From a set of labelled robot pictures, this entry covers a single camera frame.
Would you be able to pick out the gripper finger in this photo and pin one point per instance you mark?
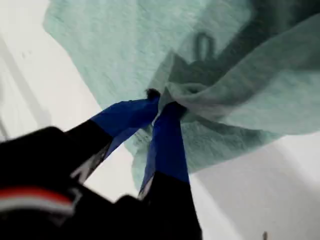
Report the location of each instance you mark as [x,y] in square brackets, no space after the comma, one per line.
[170,155]
[120,120]

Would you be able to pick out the pale green T-shirt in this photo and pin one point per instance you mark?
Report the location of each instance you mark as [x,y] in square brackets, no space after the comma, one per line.
[120,50]

